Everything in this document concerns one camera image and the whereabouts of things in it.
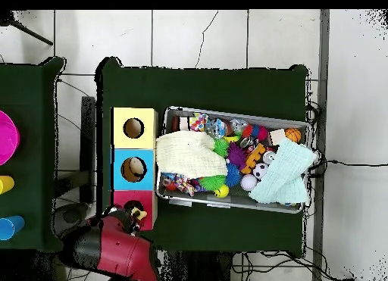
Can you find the yellow plush toy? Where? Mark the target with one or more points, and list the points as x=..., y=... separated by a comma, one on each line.
x=138, y=213

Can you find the mint waffle cloth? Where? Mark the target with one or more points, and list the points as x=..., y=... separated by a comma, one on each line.
x=282, y=178

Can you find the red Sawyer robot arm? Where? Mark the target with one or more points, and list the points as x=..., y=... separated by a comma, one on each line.
x=115, y=250

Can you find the shallow mesh bin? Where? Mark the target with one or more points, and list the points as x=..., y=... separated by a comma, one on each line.
x=194, y=199

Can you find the wooden box with three holes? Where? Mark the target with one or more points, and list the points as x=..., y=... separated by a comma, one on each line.
x=121, y=141

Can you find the cream waffle cloth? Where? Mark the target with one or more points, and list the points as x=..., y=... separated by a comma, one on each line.
x=188, y=153

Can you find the green spiky ball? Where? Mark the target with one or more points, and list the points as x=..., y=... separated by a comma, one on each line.
x=212, y=182
x=220, y=147

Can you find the colourful polka dot paper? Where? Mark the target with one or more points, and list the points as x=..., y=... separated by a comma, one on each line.
x=198, y=122

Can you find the clear packet with blue print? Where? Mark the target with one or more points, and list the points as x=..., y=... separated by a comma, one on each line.
x=215, y=128

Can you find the purple spiky ball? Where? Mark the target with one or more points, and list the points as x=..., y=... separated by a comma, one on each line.
x=236, y=155

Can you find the blue spiky ball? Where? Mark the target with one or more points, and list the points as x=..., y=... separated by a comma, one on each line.
x=232, y=175

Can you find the yellow ball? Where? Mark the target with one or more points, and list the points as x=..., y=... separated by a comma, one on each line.
x=222, y=191

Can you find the orange plastic toy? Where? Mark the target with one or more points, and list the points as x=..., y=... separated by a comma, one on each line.
x=254, y=156

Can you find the white baseball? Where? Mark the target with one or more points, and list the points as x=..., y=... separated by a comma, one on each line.
x=248, y=182

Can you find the dark green tablecloth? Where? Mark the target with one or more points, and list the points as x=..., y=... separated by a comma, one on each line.
x=27, y=111
x=197, y=87

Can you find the black and white soccer ball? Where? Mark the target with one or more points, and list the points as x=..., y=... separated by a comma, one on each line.
x=260, y=170

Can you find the red drink can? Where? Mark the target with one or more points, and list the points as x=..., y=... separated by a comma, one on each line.
x=268, y=156

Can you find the plain wooden block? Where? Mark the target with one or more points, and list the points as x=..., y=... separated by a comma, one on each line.
x=277, y=135

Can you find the small orange basketball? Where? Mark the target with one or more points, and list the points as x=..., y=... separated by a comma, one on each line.
x=293, y=135

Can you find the black stand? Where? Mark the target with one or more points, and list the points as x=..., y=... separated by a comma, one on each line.
x=88, y=147

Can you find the magenta plastic bowl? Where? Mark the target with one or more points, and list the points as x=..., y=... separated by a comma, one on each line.
x=8, y=138

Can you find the yellow plastic cup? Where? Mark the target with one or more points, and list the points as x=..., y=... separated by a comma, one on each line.
x=5, y=184

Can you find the blue plastic cup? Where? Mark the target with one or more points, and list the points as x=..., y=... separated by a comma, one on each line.
x=10, y=228

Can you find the black tripod leg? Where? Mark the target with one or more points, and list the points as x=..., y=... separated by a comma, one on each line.
x=30, y=34

